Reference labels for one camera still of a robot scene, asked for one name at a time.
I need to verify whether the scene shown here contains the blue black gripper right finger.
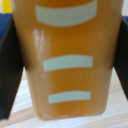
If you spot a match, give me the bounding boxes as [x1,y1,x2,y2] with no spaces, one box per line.
[113,16,128,102]

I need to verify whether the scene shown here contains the blue black gripper left finger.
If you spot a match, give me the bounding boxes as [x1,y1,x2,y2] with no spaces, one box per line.
[0,13,26,121]

